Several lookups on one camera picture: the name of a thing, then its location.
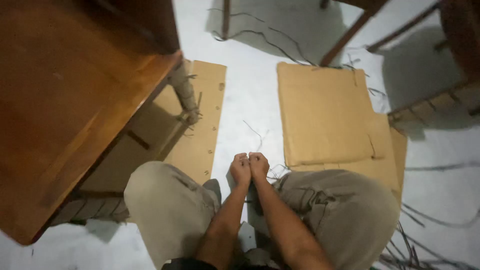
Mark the person's right fingers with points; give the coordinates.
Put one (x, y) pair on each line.
(255, 157)

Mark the woven seat wooden chair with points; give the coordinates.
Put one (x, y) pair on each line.
(446, 63)

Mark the thin dark rattan strand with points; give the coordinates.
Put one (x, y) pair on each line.
(258, 137)

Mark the bundle of dark rattan strands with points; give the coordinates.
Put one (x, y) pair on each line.
(416, 243)

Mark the person's beige trousers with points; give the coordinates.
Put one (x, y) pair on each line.
(262, 213)

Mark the dark wooden chair frame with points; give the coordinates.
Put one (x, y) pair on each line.
(337, 30)

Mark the person's right hand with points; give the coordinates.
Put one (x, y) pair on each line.
(259, 165)

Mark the stapled cardboard sheet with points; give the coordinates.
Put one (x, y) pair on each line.
(197, 127)

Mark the person's left hand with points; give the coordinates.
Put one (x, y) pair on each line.
(240, 170)

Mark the brown wooden chair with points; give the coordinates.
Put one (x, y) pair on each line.
(80, 108)

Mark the large folded cardboard sheet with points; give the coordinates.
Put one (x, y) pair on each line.
(333, 120)

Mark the person's left fingers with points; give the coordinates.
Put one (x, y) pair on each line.
(242, 158)

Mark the long dark rattan strand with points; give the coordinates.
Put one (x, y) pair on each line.
(266, 39)

